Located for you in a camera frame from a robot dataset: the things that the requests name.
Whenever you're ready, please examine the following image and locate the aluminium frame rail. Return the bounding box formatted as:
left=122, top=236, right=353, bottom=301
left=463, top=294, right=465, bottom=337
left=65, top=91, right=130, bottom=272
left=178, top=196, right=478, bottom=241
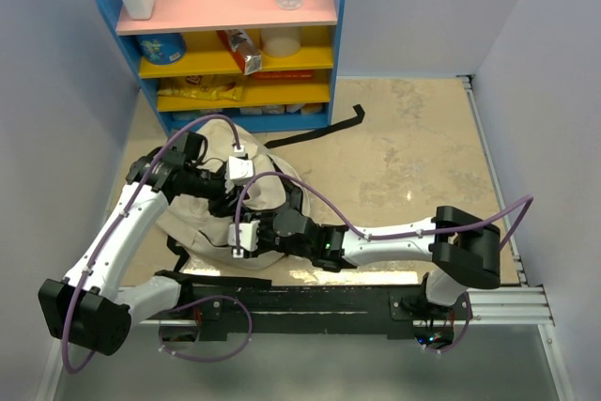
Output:
left=116, top=285, right=553, bottom=325

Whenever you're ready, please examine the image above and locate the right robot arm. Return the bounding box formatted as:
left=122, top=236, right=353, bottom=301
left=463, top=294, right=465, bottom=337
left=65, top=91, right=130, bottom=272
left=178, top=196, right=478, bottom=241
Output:
left=255, top=206, right=501, bottom=319

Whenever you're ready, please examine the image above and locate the beige canvas backpack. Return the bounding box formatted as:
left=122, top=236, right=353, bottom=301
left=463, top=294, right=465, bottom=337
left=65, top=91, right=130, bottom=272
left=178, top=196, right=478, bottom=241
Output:
left=156, top=102, right=367, bottom=288

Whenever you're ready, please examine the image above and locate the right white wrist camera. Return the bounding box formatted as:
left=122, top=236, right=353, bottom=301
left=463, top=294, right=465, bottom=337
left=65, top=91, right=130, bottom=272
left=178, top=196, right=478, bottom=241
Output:
left=227, top=220, right=260, bottom=259

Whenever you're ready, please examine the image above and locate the blue snack cup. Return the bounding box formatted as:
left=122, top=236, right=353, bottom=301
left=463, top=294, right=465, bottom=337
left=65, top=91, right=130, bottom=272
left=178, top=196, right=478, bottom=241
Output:
left=135, top=33, right=187, bottom=66

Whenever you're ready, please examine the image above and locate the white cylindrical container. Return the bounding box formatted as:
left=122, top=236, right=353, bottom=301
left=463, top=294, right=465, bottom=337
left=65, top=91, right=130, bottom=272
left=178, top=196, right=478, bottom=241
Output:
left=260, top=26, right=301, bottom=58

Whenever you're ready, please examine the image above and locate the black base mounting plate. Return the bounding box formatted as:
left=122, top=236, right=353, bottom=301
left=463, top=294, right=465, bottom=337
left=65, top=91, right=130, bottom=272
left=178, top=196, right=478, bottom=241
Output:
left=154, top=285, right=472, bottom=345

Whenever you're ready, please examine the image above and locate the yellow chips bag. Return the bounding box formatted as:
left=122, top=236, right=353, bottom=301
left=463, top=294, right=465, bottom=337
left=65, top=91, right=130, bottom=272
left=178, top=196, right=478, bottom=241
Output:
left=158, top=74, right=247, bottom=100

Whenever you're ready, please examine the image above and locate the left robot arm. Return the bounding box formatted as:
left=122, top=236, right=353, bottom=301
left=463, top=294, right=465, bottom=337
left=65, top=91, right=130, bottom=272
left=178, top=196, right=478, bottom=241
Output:
left=39, top=132, right=226, bottom=356

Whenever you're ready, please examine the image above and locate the red silver snack packet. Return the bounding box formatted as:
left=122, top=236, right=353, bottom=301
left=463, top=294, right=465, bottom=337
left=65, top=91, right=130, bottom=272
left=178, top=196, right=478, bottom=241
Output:
left=217, top=29, right=263, bottom=75

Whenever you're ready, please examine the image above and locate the white packets bottom shelf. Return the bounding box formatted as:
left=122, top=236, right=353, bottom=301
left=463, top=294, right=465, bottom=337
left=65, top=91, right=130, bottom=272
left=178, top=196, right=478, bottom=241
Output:
left=171, top=103, right=325, bottom=121

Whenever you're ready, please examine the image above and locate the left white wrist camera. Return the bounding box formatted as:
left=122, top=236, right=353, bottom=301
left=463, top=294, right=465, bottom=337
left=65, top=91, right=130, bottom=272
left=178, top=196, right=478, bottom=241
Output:
left=225, top=145, right=255, bottom=186

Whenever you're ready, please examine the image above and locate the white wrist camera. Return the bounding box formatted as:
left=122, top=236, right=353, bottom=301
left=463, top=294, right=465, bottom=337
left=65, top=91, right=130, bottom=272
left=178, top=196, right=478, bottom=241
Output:
left=227, top=220, right=260, bottom=259
left=225, top=145, right=255, bottom=186

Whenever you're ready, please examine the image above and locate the blue shelf unit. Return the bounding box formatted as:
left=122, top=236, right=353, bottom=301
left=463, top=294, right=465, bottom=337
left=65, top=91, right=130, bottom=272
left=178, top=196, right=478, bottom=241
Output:
left=95, top=0, right=345, bottom=134

